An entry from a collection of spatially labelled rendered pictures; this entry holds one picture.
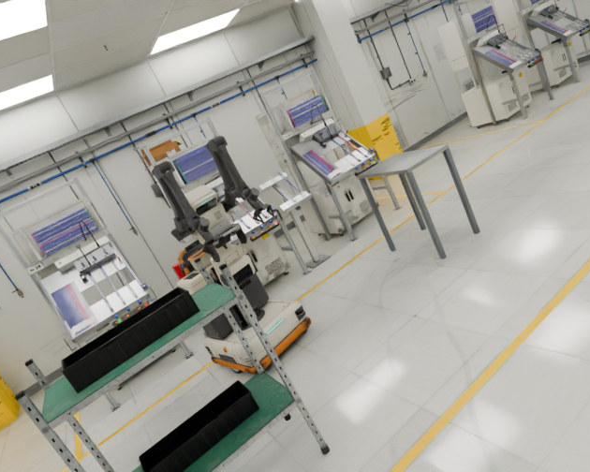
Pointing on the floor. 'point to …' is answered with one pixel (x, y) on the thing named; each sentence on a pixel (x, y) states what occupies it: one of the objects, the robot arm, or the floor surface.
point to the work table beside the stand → (401, 163)
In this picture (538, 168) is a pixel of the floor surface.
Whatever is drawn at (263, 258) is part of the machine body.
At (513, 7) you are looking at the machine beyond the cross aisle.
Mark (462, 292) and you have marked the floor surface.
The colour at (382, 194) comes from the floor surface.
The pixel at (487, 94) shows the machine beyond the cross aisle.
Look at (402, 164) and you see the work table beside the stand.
